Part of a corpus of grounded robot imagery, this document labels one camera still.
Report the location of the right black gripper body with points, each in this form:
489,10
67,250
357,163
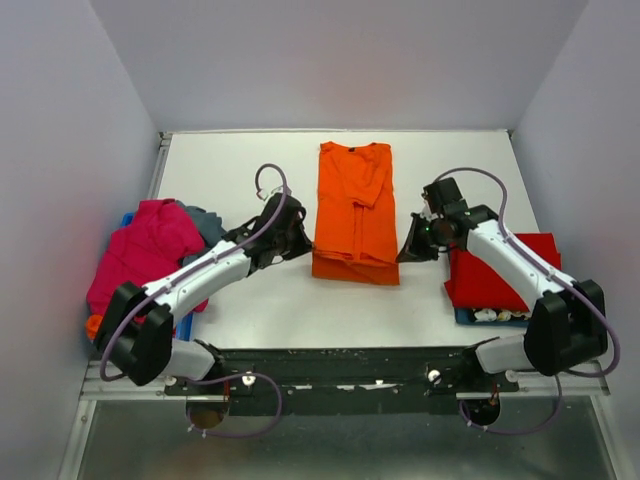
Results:
426,238

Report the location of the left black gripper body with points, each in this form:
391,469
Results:
293,244

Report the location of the orange t shirt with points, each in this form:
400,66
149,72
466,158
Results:
355,232
92,326

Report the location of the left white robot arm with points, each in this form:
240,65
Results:
137,332

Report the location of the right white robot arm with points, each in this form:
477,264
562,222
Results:
567,326

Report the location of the folded red t shirt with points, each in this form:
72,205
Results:
474,285

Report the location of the grey blue t shirt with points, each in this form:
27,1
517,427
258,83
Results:
209,226

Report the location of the folded blue t shirt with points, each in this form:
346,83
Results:
491,317

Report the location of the magenta t shirt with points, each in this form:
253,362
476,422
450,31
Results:
160,235

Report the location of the blue plastic bin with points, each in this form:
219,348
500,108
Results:
183,329

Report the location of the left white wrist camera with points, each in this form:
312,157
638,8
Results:
265,194

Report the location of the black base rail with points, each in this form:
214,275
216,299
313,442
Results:
328,404

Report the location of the aluminium frame rail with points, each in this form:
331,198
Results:
125,380

